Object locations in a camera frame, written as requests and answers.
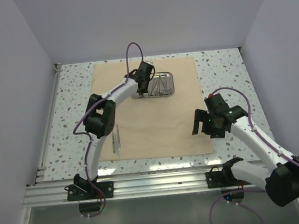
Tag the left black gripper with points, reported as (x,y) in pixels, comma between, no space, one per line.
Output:
(145,89)

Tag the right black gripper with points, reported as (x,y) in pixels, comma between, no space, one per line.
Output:
(202,115)

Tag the steel instrument tray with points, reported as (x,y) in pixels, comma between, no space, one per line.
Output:
(160,86)

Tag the beige cloth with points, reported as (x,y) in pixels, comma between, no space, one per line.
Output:
(161,127)

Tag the ribbed scalpel handle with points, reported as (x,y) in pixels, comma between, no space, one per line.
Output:
(117,153)

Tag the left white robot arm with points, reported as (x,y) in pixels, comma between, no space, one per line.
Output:
(99,119)

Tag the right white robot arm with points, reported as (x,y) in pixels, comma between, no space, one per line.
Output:
(279,176)

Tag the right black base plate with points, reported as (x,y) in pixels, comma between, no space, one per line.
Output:
(222,177)

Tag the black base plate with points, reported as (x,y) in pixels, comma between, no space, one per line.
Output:
(81,189)
(222,177)

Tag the aluminium front rail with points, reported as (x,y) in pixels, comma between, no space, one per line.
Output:
(146,185)

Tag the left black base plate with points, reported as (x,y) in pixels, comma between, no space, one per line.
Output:
(81,189)

